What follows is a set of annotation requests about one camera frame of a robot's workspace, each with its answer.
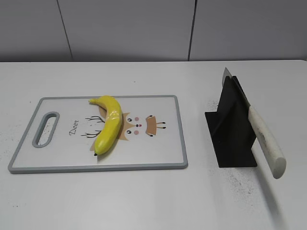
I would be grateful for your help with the white handled kitchen knife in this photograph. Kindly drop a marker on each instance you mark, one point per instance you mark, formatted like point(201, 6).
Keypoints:
point(270, 148)

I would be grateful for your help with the black knife stand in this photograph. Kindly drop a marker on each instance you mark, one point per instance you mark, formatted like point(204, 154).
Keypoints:
point(231, 132)

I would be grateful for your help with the white deer cutting board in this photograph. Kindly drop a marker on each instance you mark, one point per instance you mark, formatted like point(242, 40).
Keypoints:
point(61, 133)

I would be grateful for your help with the yellow plastic banana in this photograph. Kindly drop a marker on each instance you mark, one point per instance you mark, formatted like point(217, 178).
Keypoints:
point(113, 122)

